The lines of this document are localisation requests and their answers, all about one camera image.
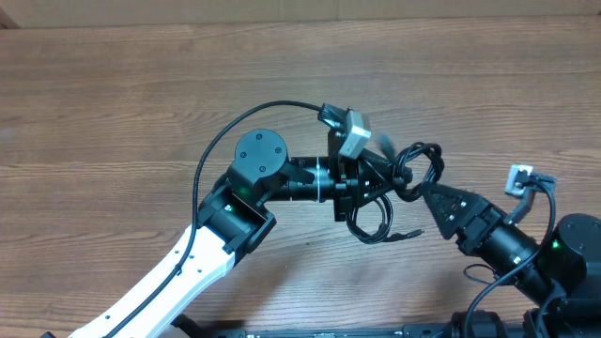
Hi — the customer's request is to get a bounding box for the black USB-C cable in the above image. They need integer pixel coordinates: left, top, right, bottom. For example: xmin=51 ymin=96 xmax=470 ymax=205
xmin=346 ymin=194 xmax=424 ymax=245

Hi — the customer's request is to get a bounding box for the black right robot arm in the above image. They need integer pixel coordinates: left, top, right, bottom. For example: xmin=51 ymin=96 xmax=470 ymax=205
xmin=421 ymin=183 xmax=600 ymax=337

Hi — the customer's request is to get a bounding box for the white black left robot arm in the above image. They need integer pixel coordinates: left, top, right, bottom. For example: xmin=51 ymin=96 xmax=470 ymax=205
xmin=73 ymin=129 xmax=404 ymax=337

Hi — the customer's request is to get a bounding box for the black right camera cable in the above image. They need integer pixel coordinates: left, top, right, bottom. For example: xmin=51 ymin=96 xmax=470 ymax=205
xmin=462 ymin=171 xmax=559 ymax=338

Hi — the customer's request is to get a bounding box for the black camera cable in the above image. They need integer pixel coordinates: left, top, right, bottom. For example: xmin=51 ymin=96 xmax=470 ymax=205
xmin=462 ymin=171 xmax=559 ymax=338
xmin=100 ymin=100 xmax=351 ymax=338

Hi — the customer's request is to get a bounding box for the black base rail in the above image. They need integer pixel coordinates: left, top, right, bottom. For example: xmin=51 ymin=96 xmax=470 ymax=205
xmin=168 ymin=314 xmax=534 ymax=338

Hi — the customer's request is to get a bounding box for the black left camera cable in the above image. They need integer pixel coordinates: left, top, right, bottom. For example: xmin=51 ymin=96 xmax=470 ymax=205
xmin=100 ymin=100 xmax=351 ymax=338

